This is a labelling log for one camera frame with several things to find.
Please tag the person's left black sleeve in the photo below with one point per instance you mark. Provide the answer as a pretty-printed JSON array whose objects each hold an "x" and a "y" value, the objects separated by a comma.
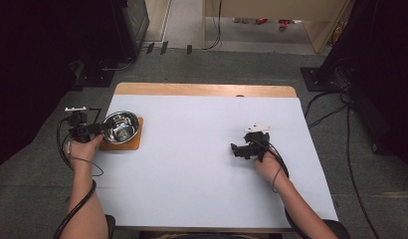
[{"x": 110, "y": 227}]

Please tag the orange square trivet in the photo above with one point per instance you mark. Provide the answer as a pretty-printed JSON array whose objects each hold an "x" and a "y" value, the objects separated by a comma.
[{"x": 122, "y": 147}]

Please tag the light wooden cabinet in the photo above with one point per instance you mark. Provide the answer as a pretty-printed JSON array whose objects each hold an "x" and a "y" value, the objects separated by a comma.
[{"x": 278, "y": 8}]

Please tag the person's left hand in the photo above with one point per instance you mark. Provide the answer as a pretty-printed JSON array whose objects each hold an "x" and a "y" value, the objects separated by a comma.
[{"x": 82, "y": 151}]

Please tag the stainless steel bowl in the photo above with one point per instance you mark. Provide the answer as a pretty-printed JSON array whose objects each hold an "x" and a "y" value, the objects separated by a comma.
[{"x": 121, "y": 127}]

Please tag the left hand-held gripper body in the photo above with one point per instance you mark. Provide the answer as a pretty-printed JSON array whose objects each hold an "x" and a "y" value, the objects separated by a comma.
[{"x": 80, "y": 127}]

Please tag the small red object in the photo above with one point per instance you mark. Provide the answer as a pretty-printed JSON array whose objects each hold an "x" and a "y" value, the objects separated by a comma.
[
  {"x": 261, "y": 21},
  {"x": 284, "y": 24}
]

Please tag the person's right hand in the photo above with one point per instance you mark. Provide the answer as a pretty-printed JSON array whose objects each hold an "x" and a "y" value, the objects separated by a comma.
[{"x": 270, "y": 167}]

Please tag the white table cover sheet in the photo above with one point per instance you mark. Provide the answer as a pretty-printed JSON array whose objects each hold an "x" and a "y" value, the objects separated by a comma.
[{"x": 205, "y": 116}]

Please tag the person's black sleeve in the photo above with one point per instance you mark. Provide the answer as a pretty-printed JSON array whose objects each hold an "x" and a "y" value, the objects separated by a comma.
[
  {"x": 339, "y": 230},
  {"x": 110, "y": 227}
]

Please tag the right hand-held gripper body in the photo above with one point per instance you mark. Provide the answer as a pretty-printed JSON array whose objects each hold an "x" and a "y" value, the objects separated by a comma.
[{"x": 256, "y": 142}]

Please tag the black flat stand base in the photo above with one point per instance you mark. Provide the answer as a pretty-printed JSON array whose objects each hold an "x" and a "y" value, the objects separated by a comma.
[{"x": 311, "y": 79}]

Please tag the person's right black sleeve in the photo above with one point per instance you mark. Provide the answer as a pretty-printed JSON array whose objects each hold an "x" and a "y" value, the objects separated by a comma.
[{"x": 339, "y": 230}]

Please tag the black curtain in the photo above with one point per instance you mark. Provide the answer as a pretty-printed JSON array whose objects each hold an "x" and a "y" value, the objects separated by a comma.
[
  {"x": 384, "y": 66},
  {"x": 33, "y": 66}
]

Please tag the dark glass cabinet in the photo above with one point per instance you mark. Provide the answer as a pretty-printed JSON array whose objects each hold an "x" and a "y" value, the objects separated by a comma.
[{"x": 135, "y": 23}]

